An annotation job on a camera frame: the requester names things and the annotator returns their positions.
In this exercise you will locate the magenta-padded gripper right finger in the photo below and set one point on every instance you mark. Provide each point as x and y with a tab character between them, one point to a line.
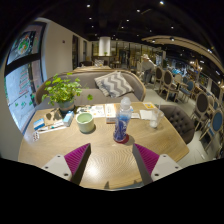
165	166

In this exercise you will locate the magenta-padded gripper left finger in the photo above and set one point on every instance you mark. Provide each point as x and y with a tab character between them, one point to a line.
56	166

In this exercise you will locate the clear blue-labelled water bottle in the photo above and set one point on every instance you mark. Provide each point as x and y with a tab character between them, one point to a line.
122	123

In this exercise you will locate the small patterned card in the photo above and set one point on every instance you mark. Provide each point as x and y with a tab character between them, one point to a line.
36	136

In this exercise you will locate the blue and white card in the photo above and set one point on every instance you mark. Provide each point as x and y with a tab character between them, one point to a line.
39	124

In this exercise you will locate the dark tufted armchair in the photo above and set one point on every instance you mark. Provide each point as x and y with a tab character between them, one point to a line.
180	123

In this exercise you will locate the clear plastic cup with straw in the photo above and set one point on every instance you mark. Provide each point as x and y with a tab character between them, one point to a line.
155	118

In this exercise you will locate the light blue carton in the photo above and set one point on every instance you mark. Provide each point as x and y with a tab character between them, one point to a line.
68	118

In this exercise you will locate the pale green cup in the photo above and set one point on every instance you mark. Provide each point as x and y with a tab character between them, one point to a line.
85	124

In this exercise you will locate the white napkin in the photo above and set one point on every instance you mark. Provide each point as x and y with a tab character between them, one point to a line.
145	115

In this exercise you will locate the white leaflet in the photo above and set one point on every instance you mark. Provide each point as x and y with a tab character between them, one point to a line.
135	115

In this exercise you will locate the yellow square card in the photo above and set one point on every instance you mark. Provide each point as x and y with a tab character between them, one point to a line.
149	105

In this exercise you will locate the white printed paper sheet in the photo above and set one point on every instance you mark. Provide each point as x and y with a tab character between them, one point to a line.
97	111

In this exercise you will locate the group of dining chairs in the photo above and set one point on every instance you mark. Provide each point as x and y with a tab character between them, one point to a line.
201	103

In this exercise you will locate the white and orange box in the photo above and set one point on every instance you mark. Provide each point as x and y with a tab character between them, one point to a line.
110	113

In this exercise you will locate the green potted plant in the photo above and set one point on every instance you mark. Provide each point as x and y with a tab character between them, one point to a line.
63	90

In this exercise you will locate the window with painted decals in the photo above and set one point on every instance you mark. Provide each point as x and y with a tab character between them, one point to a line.
21	86

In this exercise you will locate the grey curved sofa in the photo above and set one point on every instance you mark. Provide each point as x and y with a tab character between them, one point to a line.
88	83

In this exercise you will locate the grey chevron cushion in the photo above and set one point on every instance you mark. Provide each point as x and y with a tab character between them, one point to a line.
113	84

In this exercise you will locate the person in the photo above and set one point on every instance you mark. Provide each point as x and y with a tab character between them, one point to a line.
147	66

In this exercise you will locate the white round pillar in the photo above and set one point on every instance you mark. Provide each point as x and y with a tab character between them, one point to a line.
104	46

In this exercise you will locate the group of ceiling lights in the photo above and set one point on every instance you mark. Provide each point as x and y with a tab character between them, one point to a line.
138	10

